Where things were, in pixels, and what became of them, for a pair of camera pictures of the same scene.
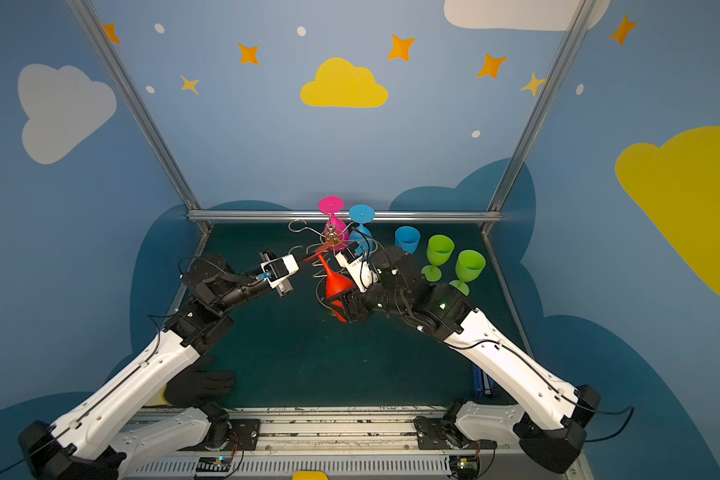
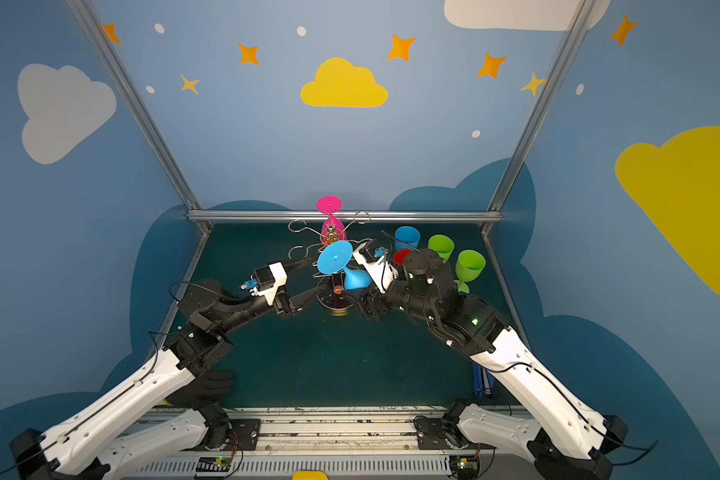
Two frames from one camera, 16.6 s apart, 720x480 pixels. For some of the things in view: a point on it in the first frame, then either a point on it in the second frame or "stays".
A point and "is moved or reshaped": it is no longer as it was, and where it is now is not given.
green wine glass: [439, 250] stays
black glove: [198, 384] stays
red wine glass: [336, 284] is moved or reshaped
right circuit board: [464, 466] stays
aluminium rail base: [346, 444] stays
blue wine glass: [407, 238] stays
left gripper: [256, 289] -> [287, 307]
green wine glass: [469, 265] stays
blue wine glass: [360, 215] -> [335, 257]
